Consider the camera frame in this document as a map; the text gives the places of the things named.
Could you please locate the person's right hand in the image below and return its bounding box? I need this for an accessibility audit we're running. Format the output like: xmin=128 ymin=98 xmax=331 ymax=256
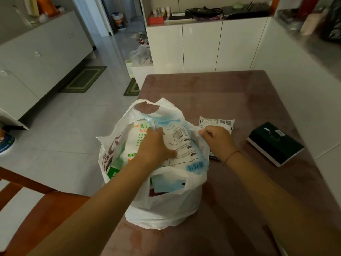
xmin=198 ymin=126 xmax=241 ymax=165

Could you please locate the person's left hand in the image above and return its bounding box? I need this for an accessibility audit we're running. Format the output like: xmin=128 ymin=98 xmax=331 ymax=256
xmin=135 ymin=127 xmax=178 ymax=169

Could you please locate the white labelled pouch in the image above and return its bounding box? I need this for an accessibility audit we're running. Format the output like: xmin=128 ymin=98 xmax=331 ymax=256
xmin=198 ymin=116 xmax=236 ymax=136

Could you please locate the green white cotton pack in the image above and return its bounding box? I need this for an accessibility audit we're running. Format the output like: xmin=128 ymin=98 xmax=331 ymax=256
xmin=106 ymin=119 xmax=150 ymax=180

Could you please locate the light blue white pack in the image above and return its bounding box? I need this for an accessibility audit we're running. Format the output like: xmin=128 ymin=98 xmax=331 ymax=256
xmin=142 ymin=112 xmax=210 ymax=176

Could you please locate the dark green box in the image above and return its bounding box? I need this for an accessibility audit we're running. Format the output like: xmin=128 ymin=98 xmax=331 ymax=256
xmin=247 ymin=122 xmax=305 ymax=168

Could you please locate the white plastic shopping bag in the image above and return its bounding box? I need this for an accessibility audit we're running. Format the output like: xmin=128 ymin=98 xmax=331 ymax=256
xmin=96 ymin=97 xmax=211 ymax=230

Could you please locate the person's left forearm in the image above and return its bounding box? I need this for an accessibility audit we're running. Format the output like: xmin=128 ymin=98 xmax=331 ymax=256
xmin=26 ymin=157 xmax=160 ymax=256

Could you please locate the person's right forearm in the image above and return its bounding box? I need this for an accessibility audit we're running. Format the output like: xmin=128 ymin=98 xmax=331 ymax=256
xmin=225 ymin=151 xmax=341 ymax=256

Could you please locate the clear plastic bag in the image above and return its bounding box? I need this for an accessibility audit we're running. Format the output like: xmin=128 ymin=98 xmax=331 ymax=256
xmin=129 ymin=44 xmax=153 ymax=65

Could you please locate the black patterned bag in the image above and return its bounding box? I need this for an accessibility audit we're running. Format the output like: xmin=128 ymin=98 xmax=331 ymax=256
xmin=320 ymin=0 xmax=341 ymax=42

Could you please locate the reddish brown table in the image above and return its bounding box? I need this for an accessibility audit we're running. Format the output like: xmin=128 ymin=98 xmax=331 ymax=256
xmin=101 ymin=70 xmax=341 ymax=256

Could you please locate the small green floor mat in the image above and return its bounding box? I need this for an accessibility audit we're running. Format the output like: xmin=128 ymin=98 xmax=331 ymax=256
xmin=123 ymin=78 xmax=141 ymax=97

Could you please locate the white square box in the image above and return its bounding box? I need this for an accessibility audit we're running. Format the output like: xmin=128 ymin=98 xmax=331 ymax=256
xmin=125 ymin=60 xmax=156 ymax=90

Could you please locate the white counter unit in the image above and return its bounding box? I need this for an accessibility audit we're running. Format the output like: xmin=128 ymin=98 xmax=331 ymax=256
xmin=250 ymin=17 xmax=341 ymax=208

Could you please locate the white door cabinet row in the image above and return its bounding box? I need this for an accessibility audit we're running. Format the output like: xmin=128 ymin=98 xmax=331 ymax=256
xmin=140 ymin=0 xmax=276 ymax=75

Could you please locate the large green floor mat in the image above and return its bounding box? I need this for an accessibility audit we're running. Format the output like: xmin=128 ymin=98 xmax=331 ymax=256
xmin=59 ymin=66 xmax=108 ymax=94

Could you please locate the red box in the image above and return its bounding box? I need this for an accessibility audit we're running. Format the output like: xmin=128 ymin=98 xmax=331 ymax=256
xmin=148 ymin=12 xmax=168 ymax=25

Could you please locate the black white flat box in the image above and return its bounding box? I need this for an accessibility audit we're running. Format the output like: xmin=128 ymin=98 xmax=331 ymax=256
xmin=164 ymin=12 xmax=193 ymax=25

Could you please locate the grey tray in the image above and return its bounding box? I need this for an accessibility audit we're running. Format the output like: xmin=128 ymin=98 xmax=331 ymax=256
xmin=222 ymin=2 xmax=271 ymax=20

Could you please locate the orange wooden chair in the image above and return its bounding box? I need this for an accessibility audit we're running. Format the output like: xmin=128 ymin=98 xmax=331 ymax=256
xmin=0 ymin=166 xmax=90 ymax=256

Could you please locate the white sideboard cabinet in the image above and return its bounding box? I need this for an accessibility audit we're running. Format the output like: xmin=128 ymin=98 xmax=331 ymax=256
xmin=0 ymin=10 xmax=94 ymax=131

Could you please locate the white orange blue bucket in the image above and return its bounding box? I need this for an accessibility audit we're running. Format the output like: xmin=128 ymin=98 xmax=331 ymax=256
xmin=0 ymin=128 xmax=16 ymax=155

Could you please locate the beige bottle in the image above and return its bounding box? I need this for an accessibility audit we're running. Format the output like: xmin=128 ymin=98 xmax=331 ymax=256
xmin=299 ymin=12 xmax=323 ymax=37

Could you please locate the red cylinder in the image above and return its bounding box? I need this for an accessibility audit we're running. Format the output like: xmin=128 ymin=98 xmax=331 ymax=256
xmin=296 ymin=0 xmax=321 ymax=20

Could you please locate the orange packet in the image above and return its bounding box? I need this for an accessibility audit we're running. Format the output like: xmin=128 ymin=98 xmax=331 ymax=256
xmin=36 ymin=0 xmax=59 ymax=17

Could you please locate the thin wrist bracelet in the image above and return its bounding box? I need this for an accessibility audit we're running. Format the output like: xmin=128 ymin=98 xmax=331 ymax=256
xmin=223 ymin=149 xmax=241 ymax=166

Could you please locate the black cable bundle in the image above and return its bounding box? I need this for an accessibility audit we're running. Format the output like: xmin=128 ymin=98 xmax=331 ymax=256
xmin=185 ymin=6 xmax=223 ymax=21

